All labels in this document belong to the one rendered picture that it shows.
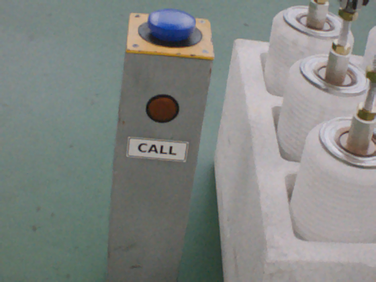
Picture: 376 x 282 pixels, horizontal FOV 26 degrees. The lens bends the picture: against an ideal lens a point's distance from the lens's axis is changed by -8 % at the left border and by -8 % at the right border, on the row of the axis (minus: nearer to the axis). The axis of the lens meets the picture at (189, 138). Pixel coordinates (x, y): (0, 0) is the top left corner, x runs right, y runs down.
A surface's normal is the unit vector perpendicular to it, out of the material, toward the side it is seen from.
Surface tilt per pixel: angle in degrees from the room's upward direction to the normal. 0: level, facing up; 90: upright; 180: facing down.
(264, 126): 0
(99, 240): 0
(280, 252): 0
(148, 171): 90
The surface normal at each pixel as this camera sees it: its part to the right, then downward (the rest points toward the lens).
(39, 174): 0.13, -0.82
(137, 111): 0.03, 0.56
